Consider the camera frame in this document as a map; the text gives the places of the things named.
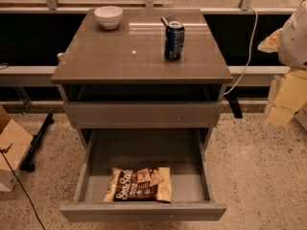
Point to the open grey middle drawer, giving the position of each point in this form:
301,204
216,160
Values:
182,150

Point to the brown sea salt chip bag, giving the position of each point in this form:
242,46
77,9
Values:
147,184

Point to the grey drawer cabinet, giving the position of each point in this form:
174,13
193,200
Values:
128,65

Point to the blue soda can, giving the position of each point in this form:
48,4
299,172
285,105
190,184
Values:
174,40

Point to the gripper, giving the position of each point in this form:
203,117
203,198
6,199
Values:
295,40

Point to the cardboard box left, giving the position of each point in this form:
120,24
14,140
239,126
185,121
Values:
15,141

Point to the black stand leg left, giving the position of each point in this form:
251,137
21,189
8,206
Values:
27,164

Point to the metal window railing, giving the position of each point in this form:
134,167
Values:
153,0

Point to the cardboard box right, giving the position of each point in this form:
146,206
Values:
301,116

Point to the black stand leg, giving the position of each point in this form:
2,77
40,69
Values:
27,164
235,107

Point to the cardboard box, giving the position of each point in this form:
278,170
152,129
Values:
301,116
15,141

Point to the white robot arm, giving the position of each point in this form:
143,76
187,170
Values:
292,50

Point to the closed grey top drawer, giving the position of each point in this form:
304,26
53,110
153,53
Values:
142,115

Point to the black stand leg right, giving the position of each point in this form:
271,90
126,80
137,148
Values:
235,107

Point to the white ceramic bowl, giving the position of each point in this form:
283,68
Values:
109,16

